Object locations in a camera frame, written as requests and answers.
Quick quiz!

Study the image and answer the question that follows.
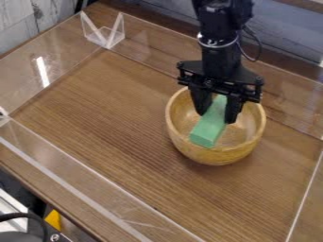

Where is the black cable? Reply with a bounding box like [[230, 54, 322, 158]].
[[0, 211, 49, 242]]

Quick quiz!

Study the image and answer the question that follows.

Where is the yellow and black device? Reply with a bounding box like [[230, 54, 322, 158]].
[[27, 209, 93, 242]]

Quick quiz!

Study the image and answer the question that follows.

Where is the clear acrylic corner bracket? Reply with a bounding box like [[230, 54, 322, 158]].
[[81, 12, 126, 50]]

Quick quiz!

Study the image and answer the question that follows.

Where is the brown wooden bowl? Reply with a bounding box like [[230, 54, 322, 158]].
[[166, 88, 266, 165]]

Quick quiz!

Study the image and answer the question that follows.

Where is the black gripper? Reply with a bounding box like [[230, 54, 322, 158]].
[[177, 43, 265, 124]]

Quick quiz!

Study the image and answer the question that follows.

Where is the green rectangular block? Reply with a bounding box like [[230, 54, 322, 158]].
[[190, 95, 227, 148]]

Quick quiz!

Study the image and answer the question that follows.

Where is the clear acrylic front wall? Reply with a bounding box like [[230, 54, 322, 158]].
[[0, 117, 205, 242]]

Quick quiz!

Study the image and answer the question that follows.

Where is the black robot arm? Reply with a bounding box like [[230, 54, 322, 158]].
[[177, 0, 265, 124]]

